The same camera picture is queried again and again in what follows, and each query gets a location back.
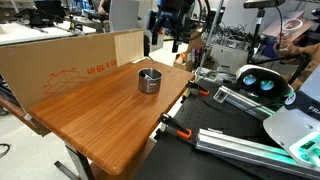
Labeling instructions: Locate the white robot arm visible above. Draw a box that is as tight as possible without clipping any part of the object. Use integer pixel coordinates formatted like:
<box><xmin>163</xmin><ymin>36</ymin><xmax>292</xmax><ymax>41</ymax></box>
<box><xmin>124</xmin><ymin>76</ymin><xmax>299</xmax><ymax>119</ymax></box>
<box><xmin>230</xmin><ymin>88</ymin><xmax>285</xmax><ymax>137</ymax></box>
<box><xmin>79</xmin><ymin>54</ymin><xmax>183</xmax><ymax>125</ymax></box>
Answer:
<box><xmin>263</xmin><ymin>67</ymin><xmax>320</xmax><ymax>168</ymax></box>

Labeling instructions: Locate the silver metal pot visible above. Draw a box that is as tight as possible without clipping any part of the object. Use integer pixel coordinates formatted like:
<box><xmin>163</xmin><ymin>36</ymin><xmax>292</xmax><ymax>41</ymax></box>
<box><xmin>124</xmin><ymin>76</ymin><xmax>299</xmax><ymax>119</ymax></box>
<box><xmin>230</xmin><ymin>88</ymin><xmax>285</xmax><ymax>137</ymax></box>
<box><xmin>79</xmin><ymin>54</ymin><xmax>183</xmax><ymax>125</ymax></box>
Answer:
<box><xmin>138</xmin><ymin>68</ymin><xmax>162</xmax><ymax>94</ymax></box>

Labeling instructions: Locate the black orange clamp near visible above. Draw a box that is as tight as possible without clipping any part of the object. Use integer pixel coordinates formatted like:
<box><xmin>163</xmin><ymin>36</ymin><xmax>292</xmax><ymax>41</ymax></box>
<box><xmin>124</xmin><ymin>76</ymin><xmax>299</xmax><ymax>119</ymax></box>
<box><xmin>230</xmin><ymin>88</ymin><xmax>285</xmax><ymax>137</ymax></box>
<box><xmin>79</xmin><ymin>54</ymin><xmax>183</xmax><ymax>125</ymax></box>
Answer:
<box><xmin>158</xmin><ymin>113</ymin><xmax>192</xmax><ymax>140</ymax></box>

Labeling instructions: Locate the black orange clamp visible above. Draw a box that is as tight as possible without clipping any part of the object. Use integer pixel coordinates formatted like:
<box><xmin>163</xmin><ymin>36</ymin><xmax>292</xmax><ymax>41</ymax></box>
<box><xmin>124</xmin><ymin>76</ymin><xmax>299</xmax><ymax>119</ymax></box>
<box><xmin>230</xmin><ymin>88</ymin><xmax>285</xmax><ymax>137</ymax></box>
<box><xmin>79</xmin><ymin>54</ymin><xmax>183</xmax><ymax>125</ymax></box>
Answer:
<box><xmin>186</xmin><ymin>81</ymin><xmax>210</xmax><ymax>96</ymax></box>
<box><xmin>158</xmin><ymin>113</ymin><xmax>192</xmax><ymax>140</ymax></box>

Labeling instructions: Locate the black orange clamp far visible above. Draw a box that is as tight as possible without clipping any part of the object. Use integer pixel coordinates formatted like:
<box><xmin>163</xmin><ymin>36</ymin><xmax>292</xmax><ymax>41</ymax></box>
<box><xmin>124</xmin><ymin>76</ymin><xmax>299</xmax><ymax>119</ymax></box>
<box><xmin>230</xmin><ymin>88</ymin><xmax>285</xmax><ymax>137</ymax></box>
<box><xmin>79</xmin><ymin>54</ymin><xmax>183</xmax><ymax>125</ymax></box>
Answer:
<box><xmin>186</xmin><ymin>81</ymin><xmax>210</xmax><ymax>96</ymax></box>

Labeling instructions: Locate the black perforated breadboard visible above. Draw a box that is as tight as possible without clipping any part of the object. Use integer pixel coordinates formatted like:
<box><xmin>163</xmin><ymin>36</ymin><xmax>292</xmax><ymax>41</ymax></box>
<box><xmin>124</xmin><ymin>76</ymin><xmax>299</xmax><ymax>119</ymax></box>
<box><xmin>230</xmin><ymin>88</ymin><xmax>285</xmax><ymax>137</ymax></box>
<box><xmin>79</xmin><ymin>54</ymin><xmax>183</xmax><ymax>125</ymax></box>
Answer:
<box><xmin>136</xmin><ymin>81</ymin><xmax>320</xmax><ymax>180</ymax></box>

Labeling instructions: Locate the seated person dark shirt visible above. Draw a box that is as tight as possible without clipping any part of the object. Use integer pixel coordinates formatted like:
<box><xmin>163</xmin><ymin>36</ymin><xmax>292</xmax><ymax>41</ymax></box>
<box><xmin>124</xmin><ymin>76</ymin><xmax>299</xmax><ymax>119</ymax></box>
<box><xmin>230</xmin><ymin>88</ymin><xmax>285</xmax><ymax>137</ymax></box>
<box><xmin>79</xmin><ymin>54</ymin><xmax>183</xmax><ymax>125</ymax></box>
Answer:
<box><xmin>98</xmin><ymin>0</ymin><xmax>111</xmax><ymax>15</ymax></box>

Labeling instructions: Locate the brown cardboard backboard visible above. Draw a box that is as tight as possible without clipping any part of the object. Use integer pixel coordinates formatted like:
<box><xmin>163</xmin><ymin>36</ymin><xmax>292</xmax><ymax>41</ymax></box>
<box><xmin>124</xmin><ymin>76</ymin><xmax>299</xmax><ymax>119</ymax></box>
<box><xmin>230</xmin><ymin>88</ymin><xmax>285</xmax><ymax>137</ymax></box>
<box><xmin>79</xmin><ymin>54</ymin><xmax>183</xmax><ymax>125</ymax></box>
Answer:
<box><xmin>0</xmin><ymin>29</ymin><xmax>144</xmax><ymax>110</ymax></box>

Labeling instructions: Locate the small metal bracket rail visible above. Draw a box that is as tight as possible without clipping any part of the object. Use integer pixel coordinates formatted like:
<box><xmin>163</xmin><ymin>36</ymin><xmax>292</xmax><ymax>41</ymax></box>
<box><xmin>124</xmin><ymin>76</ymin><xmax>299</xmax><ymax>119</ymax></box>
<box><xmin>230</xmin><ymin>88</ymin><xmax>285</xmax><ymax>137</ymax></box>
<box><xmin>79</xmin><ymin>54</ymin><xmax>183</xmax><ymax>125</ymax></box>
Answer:
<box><xmin>213</xmin><ymin>86</ymin><xmax>274</xmax><ymax>121</ymax></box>

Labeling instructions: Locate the aluminium extrusion rail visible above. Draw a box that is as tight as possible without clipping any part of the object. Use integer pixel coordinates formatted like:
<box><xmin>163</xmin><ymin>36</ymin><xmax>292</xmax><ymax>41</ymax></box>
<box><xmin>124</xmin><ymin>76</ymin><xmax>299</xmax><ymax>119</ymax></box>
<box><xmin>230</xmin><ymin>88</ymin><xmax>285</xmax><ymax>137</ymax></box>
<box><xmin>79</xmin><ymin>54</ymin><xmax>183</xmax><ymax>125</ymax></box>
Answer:
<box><xmin>196</xmin><ymin>129</ymin><xmax>320</xmax><ymax>180</ymax></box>

